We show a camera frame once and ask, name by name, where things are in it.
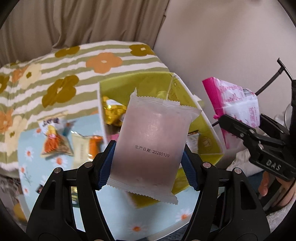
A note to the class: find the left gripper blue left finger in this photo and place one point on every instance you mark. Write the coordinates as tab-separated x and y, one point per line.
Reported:
52	217

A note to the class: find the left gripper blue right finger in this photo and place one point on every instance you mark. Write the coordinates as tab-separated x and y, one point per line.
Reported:
227	207

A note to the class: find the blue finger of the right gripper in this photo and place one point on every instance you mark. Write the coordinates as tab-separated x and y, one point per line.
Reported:
276	134
251	139

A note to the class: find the pink white snack bag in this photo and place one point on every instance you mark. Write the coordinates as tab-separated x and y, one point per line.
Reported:
233	100

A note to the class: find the cream orange snack bag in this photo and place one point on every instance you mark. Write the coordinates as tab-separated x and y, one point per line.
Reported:
85	148

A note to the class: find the white orange chips bag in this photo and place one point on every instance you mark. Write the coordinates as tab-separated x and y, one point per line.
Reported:
54	128

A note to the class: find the translucent pink cake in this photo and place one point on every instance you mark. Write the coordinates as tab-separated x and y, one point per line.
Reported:
150	146

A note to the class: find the gold snack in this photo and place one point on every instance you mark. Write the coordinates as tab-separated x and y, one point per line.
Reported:
114	111

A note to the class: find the person right hand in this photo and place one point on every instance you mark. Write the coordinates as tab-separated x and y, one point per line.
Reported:
275	193

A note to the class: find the yellow-green cardboard box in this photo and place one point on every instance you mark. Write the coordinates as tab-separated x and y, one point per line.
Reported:
167	86

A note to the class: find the floral striped quilt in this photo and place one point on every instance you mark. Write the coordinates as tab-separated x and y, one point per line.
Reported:
65	80

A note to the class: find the beige curtain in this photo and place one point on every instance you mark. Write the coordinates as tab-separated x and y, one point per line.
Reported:
35	28

